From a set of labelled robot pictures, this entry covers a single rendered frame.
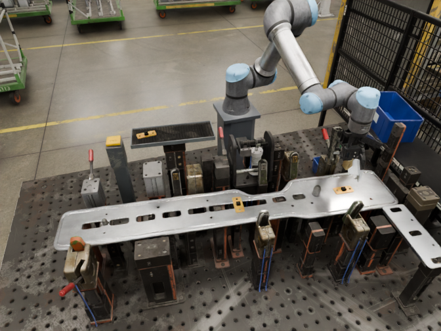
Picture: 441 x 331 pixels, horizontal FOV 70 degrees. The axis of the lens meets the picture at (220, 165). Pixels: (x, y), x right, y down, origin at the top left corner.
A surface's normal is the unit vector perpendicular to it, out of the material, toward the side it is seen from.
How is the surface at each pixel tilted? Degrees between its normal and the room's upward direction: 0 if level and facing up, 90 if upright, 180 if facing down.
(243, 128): 90
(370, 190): 0
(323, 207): 0
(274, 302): 0
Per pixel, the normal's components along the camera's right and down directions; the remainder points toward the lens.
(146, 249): 0.00, -0.77
